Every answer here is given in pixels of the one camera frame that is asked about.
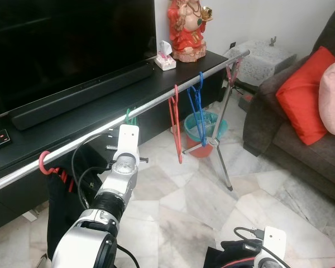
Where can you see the navy shirt red trim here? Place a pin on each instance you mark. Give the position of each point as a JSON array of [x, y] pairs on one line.
[[223, 257]]

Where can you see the green plastic hanger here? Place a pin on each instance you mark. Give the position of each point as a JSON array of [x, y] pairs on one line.
[[128, 116]]

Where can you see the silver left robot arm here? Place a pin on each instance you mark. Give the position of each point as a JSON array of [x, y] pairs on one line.
[[114, 190]]

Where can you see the blue plastic hanger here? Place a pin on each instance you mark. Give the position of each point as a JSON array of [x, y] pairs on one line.
[[202, 120]]

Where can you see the red plastic hanger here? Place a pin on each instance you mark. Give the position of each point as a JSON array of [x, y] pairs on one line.
[[178, 151], [42, 166]]

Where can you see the pink cat face pillow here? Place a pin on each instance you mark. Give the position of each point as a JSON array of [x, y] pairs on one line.
[[334, 97]]

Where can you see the red cushion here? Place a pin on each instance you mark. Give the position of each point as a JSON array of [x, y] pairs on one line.
[[304, 95]]

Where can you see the grey fabric sofa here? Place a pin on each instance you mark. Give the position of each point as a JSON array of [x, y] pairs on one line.
[[290, 162]]

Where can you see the side table white lace cloth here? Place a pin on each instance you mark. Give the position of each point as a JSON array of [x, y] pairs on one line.
[[262, 58]]

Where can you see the orange bucket teal liner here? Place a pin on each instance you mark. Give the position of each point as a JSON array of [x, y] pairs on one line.
[[215, 125]]

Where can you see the red laughing Buddha statue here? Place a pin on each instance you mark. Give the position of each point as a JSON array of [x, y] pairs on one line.
[[187, 33]]

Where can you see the small pink tissue box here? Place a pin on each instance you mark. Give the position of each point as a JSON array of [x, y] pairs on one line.
[[166, 61]]

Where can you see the black soundbar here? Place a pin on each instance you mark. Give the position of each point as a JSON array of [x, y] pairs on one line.
[[84, 96]]

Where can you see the black shirt yellow logo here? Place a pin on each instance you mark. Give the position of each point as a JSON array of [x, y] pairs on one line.
[[64, 212]]

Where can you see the black flat television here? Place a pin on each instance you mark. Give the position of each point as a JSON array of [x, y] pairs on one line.
[[61, 50]]

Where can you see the black TV cabinet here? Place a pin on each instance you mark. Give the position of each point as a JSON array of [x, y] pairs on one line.
[[44, 137]]

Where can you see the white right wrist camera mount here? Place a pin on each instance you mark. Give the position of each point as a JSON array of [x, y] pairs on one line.
[[274, 243]]

